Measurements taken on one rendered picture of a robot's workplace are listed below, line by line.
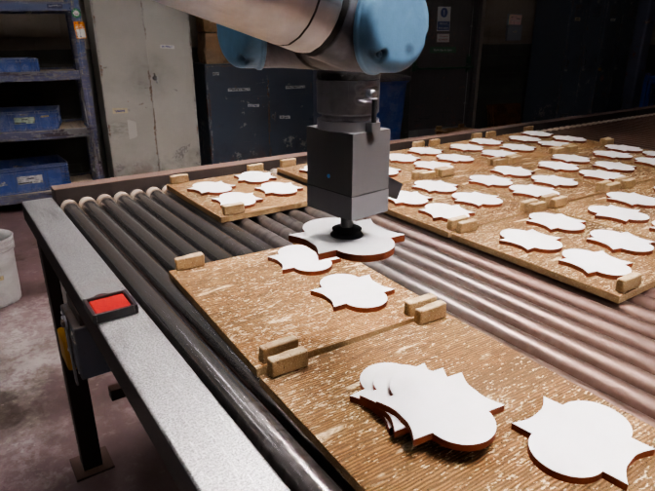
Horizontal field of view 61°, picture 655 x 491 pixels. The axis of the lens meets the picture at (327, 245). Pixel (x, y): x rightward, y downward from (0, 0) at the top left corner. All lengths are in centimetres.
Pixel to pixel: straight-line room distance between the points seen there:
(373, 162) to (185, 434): 40
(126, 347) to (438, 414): 50
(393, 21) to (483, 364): 52
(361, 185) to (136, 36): 468
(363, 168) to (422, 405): 29
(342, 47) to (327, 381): 46
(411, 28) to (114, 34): 482
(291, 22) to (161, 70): 489
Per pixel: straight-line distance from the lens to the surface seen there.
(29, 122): 519
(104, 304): 106
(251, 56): 57
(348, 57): 48
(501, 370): 83
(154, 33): 530
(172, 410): 78
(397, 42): 47
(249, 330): 90
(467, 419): 68
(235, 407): 78
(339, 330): 89
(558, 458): 69
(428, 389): 72
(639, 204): 173
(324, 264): 111
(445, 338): 89
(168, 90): 534
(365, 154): 66
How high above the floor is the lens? 138
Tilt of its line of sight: 21 degrees down
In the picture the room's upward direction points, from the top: straight up
